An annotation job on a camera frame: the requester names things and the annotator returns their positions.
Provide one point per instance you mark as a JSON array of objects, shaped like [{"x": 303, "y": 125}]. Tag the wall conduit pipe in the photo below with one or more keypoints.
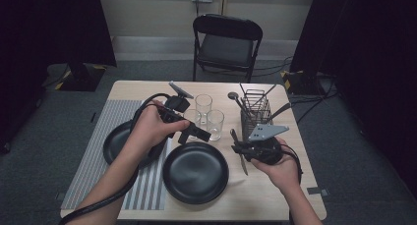
[{"x": 224, "y": 4}]

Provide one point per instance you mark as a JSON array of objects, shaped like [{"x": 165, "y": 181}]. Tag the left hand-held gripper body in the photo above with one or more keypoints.
[{"x": 177, "y": 104}]

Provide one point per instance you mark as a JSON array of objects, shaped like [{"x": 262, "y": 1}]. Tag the stand base with hazard tape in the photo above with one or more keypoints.
[
  {"x": 301, "y": 84},
  {"x": 82, "y": 82}
]

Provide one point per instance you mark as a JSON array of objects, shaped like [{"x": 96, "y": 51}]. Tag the black round plate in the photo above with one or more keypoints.
[
  {"x": 195, "y": 174},
  {"x": 114, "y": 141}
]

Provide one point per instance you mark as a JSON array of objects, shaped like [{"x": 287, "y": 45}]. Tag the person's left hand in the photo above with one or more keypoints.
[{"x": 149, "y": 130}]

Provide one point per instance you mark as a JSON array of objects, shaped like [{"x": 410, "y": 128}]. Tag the grey white striped placemat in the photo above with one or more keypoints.
[{"x": 98, "y": 113}]

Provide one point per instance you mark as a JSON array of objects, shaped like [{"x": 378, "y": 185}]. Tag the black curtain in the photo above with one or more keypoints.
[
  {"x": 49, "y": 28},
  {"x": 377, "y": 54}
]

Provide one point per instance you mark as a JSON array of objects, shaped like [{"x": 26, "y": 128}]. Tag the thin metal rod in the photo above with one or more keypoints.
[
  {"x": 242, "y": 88},
  {"x": 270, "y": 89}
]

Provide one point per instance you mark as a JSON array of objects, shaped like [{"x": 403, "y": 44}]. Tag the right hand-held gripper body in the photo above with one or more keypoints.
[{"x": 267, "y": 151}]

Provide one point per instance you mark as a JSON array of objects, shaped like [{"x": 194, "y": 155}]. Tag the grey tape piece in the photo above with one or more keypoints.
[
  {"x": 316, "y": 191},
  {"x": 60, "y": 196}
]

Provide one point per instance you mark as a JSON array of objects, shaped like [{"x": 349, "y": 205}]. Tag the person's right hand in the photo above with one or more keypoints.
[{"x": 285, "y": 176}]

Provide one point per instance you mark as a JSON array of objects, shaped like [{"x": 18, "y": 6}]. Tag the dark metal spoon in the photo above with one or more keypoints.
[{"x": 233, "y": 95}]

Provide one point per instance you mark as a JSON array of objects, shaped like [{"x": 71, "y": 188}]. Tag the black folding chair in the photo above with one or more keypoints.
[{"x": 226, "y": 51}]

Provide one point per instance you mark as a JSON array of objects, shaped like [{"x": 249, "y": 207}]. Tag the clear drinking glass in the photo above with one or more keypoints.
[
  {"x": 194, "y": 115},
  {"x": 215, "y": 126},
  {"x": 204, "y": 107}
]

